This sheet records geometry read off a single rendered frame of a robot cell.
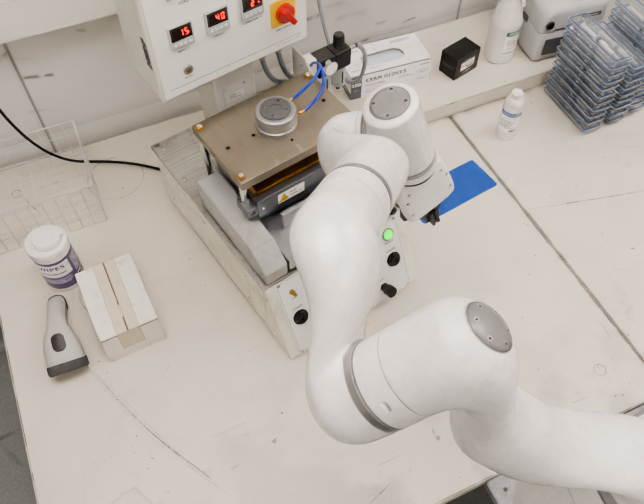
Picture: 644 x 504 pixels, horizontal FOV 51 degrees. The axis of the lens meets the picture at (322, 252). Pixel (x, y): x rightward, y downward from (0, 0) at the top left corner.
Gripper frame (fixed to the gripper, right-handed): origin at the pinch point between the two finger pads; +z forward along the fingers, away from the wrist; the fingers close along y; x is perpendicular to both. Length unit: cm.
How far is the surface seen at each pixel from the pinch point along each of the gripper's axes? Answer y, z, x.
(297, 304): -29.7, 9.2, 8.0
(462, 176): 21.1, 36.6, 24.3
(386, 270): -10.7, 20.3, 7.7
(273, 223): -23.5, -1.3, 19.7
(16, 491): -131, 62, 50
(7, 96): -54, -15, 87
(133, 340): -60, 4, 22
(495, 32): 54, 30, 49
